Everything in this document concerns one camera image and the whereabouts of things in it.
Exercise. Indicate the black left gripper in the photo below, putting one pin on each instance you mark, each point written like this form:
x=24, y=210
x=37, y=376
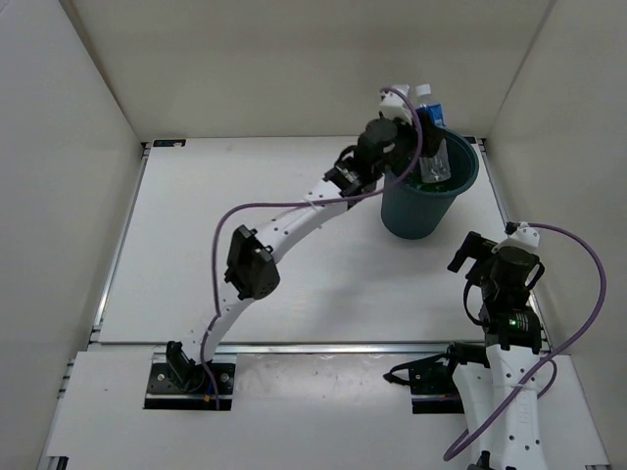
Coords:
x=432, y=135

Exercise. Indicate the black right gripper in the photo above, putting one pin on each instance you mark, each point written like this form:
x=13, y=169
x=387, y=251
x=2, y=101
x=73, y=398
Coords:
x=475, y=246

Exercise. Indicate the clear bottle blue label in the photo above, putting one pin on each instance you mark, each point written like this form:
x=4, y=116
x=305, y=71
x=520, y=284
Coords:
x=434, y=161

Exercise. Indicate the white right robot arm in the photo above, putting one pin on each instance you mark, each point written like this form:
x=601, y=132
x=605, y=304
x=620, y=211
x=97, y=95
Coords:
x=497, y=382

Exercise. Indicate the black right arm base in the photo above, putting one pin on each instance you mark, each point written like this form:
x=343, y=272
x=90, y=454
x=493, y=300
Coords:
x=430, y=379

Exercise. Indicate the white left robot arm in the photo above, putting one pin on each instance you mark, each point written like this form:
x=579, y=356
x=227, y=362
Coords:
x=418, y=167

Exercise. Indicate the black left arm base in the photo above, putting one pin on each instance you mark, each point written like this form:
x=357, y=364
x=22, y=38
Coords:
x=177, y=382

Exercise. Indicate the dark teal plastic bin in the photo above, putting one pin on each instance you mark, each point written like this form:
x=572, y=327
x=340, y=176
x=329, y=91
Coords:
x=413, y=214

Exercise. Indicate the green plastic bottle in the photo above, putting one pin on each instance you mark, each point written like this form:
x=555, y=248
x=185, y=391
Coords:
x=429, y=186

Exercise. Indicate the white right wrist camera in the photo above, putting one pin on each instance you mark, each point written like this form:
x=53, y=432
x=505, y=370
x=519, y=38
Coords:
x=520, y=235

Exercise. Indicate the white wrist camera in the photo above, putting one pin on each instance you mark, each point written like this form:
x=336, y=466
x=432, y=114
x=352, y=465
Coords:
x=392, y=107
x=520, y=235

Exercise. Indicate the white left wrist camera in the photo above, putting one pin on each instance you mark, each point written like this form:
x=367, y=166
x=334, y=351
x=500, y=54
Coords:
x=392, y=107

